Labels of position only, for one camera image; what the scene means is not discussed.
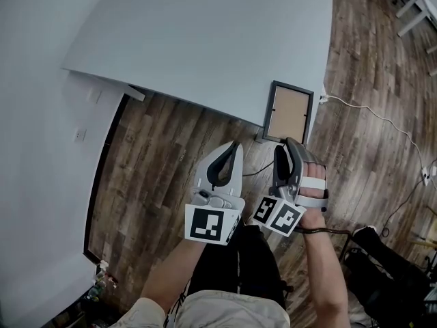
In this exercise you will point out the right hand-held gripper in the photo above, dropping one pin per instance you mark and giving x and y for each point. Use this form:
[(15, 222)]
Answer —
[(278, 214)]

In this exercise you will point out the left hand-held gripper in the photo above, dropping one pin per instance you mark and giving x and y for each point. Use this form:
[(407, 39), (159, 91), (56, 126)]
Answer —
[(205, 222)]

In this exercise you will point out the dark grey picture frame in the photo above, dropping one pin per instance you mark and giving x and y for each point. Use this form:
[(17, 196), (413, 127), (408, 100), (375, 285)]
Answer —
[(289, 113)]

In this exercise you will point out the person's left forearm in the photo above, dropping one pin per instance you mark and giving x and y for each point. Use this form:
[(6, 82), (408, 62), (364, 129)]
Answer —
[(170, 272)]

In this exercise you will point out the person's right forearm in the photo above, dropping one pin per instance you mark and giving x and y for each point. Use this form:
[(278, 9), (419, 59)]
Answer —
[(324, 268)]

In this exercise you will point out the person's right hand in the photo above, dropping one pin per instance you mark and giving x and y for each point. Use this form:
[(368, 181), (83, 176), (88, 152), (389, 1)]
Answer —
[(315, 191)]

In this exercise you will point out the person's black trousers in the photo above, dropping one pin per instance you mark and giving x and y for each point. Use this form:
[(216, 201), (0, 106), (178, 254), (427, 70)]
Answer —
[(252, 261)]

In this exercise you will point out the person's beige shirt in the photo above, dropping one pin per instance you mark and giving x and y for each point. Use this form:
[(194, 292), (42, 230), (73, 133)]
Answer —
[(222, 311)]

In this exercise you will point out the white power strip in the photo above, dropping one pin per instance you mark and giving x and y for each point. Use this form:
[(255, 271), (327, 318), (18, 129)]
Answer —
[(429, 173)]

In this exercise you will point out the black office chair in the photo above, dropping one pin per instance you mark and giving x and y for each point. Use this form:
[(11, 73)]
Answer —
[(389, 279)]

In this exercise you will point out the small potted plants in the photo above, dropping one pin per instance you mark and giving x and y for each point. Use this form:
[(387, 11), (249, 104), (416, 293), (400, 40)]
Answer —
[(102, 280)]

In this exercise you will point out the white side table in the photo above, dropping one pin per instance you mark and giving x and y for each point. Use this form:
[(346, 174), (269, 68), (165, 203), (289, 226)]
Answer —
[(414, 9)]

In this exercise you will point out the white wall socket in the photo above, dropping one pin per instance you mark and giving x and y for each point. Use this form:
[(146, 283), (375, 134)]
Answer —
[(81, 135)]

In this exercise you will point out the white wall switch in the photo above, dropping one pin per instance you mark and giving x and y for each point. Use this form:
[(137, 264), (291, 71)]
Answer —
[(94, 96)]

